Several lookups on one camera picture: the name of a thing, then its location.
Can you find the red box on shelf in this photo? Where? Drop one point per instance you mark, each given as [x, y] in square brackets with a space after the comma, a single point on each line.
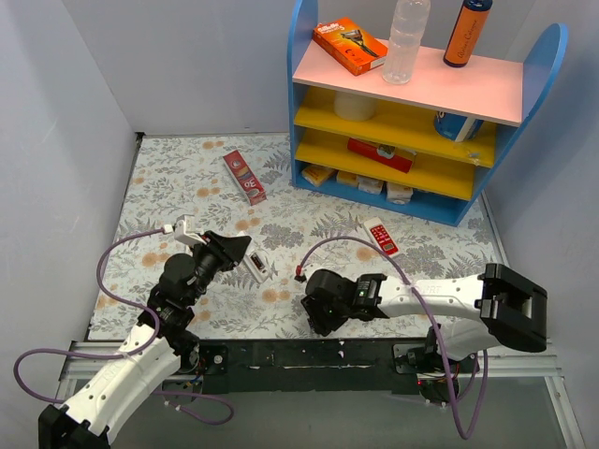
[390, 156]

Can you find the orange razor box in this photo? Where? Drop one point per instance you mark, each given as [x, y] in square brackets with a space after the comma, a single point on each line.
[350, 45]

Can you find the orange cylindrical bottle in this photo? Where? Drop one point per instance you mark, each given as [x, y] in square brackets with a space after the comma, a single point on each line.
[466, 32]

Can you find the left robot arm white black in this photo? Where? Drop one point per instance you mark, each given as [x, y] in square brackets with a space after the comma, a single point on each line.
[157, 346]

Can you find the red toothpaste box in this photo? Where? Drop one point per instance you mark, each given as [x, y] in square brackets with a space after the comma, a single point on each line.
[252, 189]

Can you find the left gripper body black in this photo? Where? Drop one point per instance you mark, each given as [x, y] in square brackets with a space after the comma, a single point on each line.
[225, 250]

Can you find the red white remote control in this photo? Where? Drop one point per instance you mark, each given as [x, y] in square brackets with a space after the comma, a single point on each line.
[380, 237]

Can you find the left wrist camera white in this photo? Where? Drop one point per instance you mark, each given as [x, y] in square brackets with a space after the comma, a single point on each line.
[185, 231]

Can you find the black base bar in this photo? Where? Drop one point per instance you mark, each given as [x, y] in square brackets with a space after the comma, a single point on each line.
[244, 366]

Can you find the white paper roll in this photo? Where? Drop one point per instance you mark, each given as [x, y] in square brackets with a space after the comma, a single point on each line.
[354, 107]

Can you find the yellow white pack middle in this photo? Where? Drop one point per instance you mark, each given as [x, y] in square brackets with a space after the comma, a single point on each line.
[364, 184]

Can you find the yellow soap pack left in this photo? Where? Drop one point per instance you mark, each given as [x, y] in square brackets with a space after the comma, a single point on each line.
[316, 175]

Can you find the aluminium rail frame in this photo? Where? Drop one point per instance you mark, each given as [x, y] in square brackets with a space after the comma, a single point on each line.
[504, 363]

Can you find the floral table mat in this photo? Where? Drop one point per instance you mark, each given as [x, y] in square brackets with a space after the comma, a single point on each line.
[175, 176]

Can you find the clear plastic bottle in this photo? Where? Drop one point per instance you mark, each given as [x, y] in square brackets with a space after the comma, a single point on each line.
[407, 29]

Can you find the blue shelf unit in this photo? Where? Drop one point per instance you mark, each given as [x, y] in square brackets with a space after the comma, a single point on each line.
[447, 177]

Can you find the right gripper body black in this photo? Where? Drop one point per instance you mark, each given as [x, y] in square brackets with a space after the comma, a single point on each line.
[316, 317]

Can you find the blue white can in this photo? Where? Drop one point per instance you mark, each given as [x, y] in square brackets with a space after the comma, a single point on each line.
[455, 127]

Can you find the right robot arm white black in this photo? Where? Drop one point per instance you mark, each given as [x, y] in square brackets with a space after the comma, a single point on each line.
[498, 307]

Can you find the white pack right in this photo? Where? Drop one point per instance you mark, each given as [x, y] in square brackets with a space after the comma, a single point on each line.
[398, 194]

